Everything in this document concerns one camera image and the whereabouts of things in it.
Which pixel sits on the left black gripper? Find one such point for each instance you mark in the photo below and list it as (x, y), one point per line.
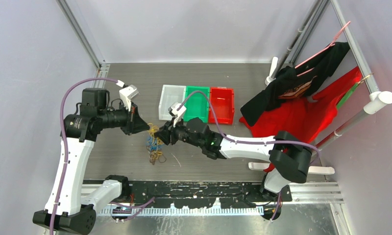
(135, 123)

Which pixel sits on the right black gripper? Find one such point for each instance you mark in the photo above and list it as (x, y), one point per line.
(164, 134)

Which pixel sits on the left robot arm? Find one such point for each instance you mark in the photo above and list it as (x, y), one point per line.
(66, 210)

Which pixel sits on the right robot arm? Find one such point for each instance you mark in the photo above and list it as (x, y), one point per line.
(289, 156)

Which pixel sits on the white plastic bin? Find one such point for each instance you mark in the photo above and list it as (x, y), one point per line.
(170, 94)

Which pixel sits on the green plastic bin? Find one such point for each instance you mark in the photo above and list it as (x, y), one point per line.
(197, 106)

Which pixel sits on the red plastic bin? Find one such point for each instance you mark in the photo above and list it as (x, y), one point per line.
(222, 100)

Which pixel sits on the white rack base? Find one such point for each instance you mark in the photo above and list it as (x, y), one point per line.
(317, 170)

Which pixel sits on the black shirt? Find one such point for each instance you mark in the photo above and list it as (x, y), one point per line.
(295, 82)

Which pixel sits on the red shirt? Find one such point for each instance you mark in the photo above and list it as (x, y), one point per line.
(302, 118)

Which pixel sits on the green hanger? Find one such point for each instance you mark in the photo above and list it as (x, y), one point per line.
(350, 92)

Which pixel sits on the pink hanger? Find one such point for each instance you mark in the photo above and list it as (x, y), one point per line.
(327, 47)

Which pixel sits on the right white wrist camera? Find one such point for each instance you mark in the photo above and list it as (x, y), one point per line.
(177, 111)

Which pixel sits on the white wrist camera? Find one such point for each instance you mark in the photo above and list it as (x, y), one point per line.
(127, 92)
(177, 111)

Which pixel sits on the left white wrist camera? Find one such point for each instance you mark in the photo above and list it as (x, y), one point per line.
(127, 92)

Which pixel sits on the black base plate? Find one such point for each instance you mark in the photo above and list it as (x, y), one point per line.
(197, 195)

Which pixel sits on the white rack post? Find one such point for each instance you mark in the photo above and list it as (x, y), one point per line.
(273, 66)

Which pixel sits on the metal clothes rail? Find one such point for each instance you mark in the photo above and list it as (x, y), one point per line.
(378, 99)

